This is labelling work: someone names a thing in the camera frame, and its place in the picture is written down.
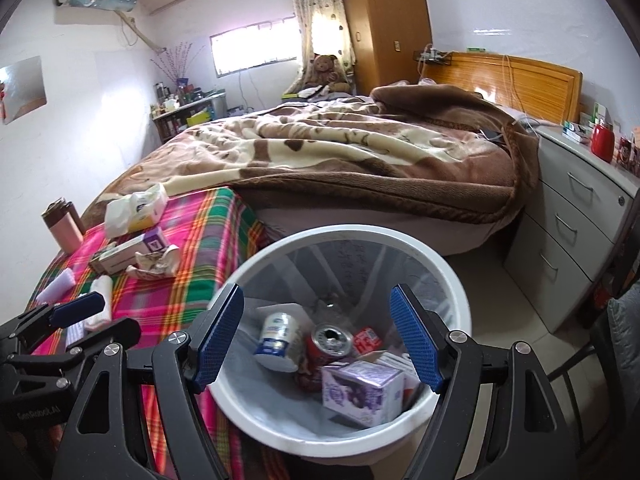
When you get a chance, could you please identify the red drink can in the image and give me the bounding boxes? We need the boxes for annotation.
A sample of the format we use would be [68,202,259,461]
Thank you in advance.
[295,322,358,393]

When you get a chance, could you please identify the yellow white tissue pack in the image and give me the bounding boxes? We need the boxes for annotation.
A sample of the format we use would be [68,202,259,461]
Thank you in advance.
[104,182,168,238]

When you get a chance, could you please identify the wooden headboard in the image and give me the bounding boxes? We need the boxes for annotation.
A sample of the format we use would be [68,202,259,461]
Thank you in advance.
[427,51,585,126]

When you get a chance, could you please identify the pink mug with brown lid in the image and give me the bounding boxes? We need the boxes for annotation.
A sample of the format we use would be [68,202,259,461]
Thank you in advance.
[41,199,87,253]

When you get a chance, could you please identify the patterned curtain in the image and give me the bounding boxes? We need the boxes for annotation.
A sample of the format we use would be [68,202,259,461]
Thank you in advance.
[287,0,358,81]

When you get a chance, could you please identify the black chair grey cushion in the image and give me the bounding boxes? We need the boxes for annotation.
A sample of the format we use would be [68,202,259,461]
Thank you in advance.
[542,295,640,480]

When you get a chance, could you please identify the brown teddy bear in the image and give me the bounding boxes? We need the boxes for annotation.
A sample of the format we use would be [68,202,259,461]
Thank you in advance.
[300,54,351,95]

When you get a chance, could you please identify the crushed patterned carton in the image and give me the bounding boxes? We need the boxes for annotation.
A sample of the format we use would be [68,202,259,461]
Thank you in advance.
[125,245,181,281]

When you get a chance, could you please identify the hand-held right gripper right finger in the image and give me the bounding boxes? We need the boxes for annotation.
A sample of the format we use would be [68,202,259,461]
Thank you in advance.
[389,284,583,480]

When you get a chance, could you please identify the white yogurt bottle blue label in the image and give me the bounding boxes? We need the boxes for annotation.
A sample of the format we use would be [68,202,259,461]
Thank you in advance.
[254,311,303,373]

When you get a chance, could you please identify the red jar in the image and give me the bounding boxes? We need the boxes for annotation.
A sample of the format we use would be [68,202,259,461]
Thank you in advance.
[590,120,615,163]

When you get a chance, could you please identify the white round trash bin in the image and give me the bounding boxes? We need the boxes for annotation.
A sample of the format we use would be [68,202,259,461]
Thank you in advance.
[206,227,473,463]

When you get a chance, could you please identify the brown cream patterned blanket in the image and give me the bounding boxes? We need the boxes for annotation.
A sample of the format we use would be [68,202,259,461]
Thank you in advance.
[82,84,541,256]

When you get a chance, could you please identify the small medicine boxes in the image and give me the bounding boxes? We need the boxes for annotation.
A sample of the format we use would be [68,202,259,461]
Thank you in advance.
[560,102,616,143]

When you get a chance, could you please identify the wooden wardrobe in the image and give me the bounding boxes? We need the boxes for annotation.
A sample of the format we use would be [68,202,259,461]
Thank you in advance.
[339,0,433,96]

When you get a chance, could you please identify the pale white plastic wrapper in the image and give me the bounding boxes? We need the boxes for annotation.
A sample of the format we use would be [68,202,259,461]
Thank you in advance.
[35,267,76,303]

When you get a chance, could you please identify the cluttered side shelf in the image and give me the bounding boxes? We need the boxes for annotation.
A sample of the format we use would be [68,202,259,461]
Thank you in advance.
[150,77,231,143]

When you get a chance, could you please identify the small red white box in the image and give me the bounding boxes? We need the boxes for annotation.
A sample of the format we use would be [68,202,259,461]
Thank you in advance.
[352,326,383,358]

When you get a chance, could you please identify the beige air conditioner pipe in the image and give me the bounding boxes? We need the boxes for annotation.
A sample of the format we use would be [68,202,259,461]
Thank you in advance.
[120,10,166,53]

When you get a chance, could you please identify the long white box purple end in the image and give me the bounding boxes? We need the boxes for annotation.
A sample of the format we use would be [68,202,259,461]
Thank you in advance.
[89,227,168,275]

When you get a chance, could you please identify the black shelf with power strip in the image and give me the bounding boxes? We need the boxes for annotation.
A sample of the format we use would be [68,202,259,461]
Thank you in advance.
[412,45,453,67]

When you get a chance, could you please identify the window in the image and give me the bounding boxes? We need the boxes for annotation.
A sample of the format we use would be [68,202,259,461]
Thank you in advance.
[209,14,298,78]

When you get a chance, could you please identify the pink purple carton box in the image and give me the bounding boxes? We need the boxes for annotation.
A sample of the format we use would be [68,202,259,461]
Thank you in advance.
[321,360,407,428]

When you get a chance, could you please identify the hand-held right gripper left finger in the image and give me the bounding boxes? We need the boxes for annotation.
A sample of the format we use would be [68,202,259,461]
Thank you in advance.
[62,282,246,480]

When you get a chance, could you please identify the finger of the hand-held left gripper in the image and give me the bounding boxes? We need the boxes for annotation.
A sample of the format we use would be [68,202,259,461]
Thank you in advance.
[0,318,142,376]
[0,291,106,346]

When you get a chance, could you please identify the dried branch bouquet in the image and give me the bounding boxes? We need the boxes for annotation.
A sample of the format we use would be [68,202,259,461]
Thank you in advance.
[150,40,206,81]

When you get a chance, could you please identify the silver wall panel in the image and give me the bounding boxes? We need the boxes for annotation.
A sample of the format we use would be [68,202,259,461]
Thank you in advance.
[0,56,48,125]

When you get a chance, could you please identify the grey drawer nightstand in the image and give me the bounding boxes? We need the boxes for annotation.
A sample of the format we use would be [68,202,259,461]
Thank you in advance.
[502,122,640,333]

